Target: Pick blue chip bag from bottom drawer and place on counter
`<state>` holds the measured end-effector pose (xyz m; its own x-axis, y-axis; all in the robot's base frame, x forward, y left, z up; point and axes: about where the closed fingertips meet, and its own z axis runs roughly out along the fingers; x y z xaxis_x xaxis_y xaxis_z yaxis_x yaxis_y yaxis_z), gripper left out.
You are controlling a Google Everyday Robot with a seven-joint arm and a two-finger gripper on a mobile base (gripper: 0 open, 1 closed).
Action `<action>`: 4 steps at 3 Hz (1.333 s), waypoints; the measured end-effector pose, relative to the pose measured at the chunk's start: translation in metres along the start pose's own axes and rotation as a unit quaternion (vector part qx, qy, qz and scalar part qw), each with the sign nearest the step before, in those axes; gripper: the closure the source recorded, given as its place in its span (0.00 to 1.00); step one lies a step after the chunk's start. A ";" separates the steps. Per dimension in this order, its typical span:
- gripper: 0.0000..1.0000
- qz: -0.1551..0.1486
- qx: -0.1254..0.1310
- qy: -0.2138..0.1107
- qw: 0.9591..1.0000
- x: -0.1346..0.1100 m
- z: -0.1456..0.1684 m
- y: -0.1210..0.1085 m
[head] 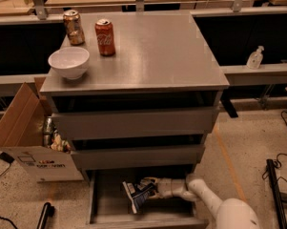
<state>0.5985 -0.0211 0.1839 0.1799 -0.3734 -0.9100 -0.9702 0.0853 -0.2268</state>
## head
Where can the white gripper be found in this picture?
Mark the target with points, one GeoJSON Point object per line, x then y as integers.
{"type": "Point", "coordinates": [165, 187]}

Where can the blue chip bag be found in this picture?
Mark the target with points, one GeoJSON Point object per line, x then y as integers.
{"type": "Point", "coordinates": [137, 194]}

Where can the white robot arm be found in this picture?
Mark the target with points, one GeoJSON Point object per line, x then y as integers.
{"type": "Point", "coordinates": [231, 213]}

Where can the open bottom drawer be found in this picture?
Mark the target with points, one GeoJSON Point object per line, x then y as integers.
{"type": "Point", "coordinates": [111, 208]}

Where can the grey drawer cabinet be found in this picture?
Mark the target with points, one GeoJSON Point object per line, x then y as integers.
{"type": "Point", "coordinates": [149, 108]}

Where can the black object bottom left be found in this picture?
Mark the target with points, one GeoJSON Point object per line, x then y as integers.
{"type": "Point", "coordinates": [47, 212]}

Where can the cans and snacks in box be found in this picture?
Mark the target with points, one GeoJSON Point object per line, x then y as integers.
{"type": "Point", "coordinates": [52, 139]}

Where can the black stand bar right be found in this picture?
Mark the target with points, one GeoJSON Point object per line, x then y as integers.
{"type": "Point", "coordinates": [281, 219]}

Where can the cardboard box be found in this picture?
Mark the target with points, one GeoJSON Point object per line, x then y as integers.
{"type": "Point", "coordinates": [21, 136]}

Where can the white bowl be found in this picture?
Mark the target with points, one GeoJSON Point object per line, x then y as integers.
{"type": "Point", "coordinates": [70, 62]}

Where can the red cola can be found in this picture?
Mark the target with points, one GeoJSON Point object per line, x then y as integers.
{"type": "Point", "coordinates": [104, 36]}

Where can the clear sanitizer pump bottle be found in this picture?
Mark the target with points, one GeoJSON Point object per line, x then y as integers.
{"type": "Point", "coordinates": [255, 58]}

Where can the gold patterned can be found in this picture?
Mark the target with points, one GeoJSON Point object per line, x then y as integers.
{"type": "Point", "coordinates": [72, 23]}

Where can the grey metal railing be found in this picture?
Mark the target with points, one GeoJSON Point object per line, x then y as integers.
{"type": "Point", "coordinates": [143, 4]}

